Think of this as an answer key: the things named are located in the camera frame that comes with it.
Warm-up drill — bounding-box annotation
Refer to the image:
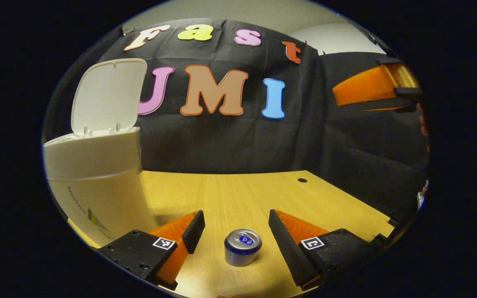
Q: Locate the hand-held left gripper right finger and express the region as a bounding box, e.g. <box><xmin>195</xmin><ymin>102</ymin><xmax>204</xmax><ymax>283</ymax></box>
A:
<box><xmin>268</xmin><ymin>209</ymin><xmax>388</xmax><ymax>291</ymax></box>

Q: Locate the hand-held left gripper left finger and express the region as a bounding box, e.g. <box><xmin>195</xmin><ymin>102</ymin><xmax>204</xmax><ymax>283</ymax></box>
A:
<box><xmin>98</xmin><ymin>210</ymin><xmax>206</xmax><ymax>291</ymax></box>

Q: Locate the black backdrop cloth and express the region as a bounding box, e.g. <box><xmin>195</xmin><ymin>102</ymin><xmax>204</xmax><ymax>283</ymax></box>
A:
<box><xmin>44</xmin><ymin>17</ymin><xmax>429</xmax><ymax>220</ymax></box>

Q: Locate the white desktop garbage bin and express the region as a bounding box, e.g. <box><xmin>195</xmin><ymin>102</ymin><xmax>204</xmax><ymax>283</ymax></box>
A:
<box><xmin>42</xmin><ymin>58</ymin><xmax>158</xmax><ymax>248</ymax></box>

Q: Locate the wooden desktop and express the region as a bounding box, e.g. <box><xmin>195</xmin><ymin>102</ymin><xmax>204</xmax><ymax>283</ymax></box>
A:
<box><xmin>67</xmin><ymin>170</ymin><xmax>400</xmax><ymax>298</ymax></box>

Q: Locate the silver blue pop can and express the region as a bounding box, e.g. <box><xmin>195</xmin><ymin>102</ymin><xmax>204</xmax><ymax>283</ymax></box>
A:
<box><xmin>224</xmin><ymin>228</ymin><xmax>263</xmax><ymax>267</ymax></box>

